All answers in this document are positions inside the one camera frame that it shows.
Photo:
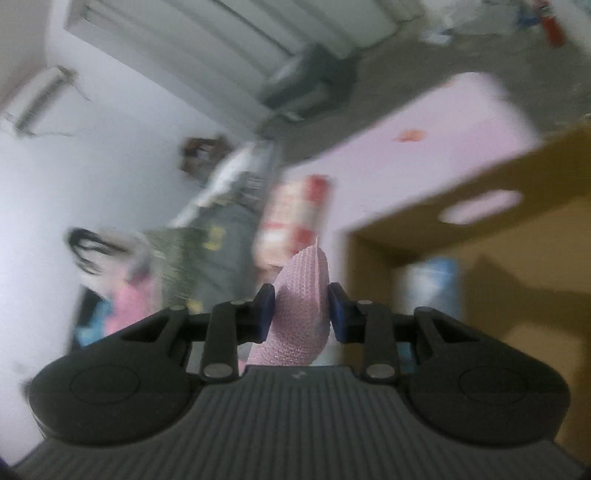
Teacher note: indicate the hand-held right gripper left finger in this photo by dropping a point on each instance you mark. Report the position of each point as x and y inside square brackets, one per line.
[265, 308]

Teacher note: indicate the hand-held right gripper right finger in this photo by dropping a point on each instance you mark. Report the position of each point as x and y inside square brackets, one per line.
[337, 314]

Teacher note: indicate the pink knitted cloth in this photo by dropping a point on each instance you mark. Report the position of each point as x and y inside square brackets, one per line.
[300, 304]

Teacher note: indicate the brown cardboard box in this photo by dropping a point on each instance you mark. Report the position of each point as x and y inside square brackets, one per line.
[508, 263]

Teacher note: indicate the grey blanket with yellow stars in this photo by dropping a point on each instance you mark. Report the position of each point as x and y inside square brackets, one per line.
[231, 240]

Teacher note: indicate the red and white packet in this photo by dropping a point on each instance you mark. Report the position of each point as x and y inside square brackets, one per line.
[295, 217]

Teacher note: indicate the light blue packet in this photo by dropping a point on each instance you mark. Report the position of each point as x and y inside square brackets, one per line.
[434, 288]

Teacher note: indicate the olive patterned cloth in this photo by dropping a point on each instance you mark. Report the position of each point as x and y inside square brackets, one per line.
[168, 258]

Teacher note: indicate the pink garment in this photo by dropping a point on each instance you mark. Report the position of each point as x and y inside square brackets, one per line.
[131, 307]

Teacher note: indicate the pink bed sheet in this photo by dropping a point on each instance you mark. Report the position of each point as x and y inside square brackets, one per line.
[415, 175]

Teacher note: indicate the dark brown object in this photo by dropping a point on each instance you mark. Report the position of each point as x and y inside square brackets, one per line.
[203, 154]

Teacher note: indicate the blue cloth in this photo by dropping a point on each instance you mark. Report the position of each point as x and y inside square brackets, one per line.
[92, 325]

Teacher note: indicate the dark chair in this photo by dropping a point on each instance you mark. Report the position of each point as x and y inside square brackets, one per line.
[309, 78]

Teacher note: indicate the grey curtain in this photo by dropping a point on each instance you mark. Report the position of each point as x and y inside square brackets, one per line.
[221, 41]

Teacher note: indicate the white air conditioner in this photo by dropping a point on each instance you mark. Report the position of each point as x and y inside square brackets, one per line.
[37, 99]

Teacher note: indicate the red fire extinguisher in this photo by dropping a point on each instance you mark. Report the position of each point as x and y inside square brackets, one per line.
[551, 27]

